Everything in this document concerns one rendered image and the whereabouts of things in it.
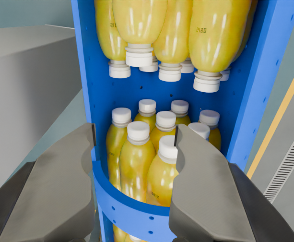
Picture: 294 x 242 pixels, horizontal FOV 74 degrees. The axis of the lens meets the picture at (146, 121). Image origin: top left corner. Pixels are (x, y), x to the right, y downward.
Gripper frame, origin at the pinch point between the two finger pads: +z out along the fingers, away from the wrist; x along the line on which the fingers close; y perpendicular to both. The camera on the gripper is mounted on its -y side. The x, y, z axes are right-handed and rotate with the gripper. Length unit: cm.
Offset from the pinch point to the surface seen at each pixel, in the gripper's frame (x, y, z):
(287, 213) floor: 171, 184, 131
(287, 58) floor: 106, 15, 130
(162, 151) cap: 3.8, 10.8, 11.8
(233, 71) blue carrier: 18.0, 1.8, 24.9
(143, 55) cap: 0.6, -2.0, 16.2
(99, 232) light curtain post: -25, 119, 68
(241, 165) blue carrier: 14.5, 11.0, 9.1
